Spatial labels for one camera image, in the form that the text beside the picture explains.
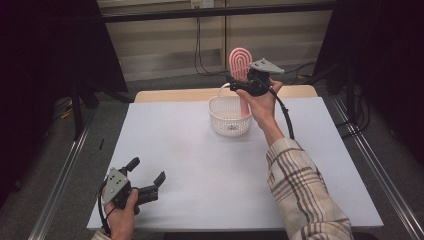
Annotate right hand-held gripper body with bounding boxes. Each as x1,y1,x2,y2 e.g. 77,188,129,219
246,57,286,98

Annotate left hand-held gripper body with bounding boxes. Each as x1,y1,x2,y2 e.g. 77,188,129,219
101,167,160,211

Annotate pink hairbrush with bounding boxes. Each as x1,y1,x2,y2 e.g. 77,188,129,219
228,47,254,119

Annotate white plastic basket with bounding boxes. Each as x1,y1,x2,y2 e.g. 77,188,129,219
208,83,253,138

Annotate person's right hand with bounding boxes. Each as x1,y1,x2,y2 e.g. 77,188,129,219
235,79,284,131

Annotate person's left hand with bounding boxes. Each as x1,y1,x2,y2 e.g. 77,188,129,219
103,188,141,240

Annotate white table mat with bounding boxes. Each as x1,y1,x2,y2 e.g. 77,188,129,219
86,97,384,232

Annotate wooden table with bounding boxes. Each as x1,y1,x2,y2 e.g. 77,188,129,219
134,84,319,104

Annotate black metal stand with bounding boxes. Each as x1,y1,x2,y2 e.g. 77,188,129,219
71,79,101,141

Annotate black curtain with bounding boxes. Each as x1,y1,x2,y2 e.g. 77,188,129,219
0,0,129,204
312,0,424,168

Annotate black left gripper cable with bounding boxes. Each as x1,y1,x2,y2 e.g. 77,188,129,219
97,181,116,236

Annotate metal floor rail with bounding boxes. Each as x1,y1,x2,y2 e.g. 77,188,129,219
28,123,94,240
331,97,424,240

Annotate black hanging wall cable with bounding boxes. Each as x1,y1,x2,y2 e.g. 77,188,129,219
194,16,317,86

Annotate white wall socket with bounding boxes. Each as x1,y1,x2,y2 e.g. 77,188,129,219
190,0,215,10

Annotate black floor cables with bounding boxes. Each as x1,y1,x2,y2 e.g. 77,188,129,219
335,84,372,140

